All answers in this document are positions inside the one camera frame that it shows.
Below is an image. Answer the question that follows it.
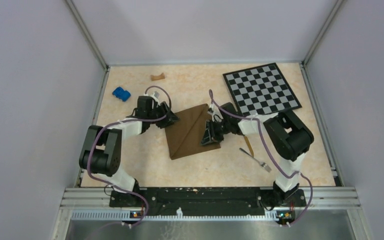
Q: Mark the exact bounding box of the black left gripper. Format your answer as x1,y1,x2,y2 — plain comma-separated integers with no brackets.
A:
147,101,180,129

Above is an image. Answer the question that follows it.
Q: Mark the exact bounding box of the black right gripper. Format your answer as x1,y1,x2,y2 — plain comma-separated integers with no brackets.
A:
200,119,231,146

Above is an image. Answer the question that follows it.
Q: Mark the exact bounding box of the brown fabric napkin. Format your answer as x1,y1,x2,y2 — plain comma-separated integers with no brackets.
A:
164,103,221,160

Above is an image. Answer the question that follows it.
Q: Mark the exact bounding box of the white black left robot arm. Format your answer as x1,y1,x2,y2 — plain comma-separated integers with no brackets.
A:
78,94,179,207

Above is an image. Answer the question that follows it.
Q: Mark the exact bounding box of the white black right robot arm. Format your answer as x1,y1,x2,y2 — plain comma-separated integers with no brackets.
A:
200,102,314,206

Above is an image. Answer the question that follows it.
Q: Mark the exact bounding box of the small wooden arch block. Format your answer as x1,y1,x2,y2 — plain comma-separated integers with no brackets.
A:
150,73,166,81

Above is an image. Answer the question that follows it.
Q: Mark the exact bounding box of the blue toy car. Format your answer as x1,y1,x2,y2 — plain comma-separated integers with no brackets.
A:
112,86,131,102

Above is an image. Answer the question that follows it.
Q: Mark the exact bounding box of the silver metal fork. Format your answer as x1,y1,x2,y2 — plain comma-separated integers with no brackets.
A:
239,148,272,173

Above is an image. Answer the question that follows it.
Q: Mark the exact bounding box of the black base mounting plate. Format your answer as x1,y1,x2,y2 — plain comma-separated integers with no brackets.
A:
109,187,307,217

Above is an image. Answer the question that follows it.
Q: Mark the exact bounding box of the black white checkerboard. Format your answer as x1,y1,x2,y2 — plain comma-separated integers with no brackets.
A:
222,62,302,117

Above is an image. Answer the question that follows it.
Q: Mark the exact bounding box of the green wooden handled knife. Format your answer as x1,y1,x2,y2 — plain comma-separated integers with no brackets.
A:
243,136,255,157

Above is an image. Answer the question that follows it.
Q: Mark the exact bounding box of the aluminium frame rail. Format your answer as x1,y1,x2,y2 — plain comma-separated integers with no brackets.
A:
60,186,361,223

